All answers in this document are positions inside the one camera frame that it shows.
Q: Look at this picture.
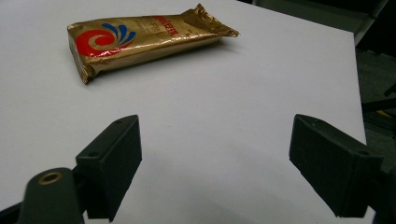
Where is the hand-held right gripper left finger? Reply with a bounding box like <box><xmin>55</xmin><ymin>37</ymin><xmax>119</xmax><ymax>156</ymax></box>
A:
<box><xmin>75</xmin><ymin>114</ymin><xmax>143</xmax><ymax>223</ymax></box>

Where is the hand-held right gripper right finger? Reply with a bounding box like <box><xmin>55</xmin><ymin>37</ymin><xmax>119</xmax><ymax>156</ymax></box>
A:
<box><xmin>289</xmin><ymin>113</ymin><xmax>385</xmax><ymax>218</ymax></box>

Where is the gold foil snack packet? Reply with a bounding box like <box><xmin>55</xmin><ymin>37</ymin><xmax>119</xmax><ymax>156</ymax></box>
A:
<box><xmin>66</xmin><ymin>3</ymin><xmax>240</xmax><ymax>85</ymax></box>

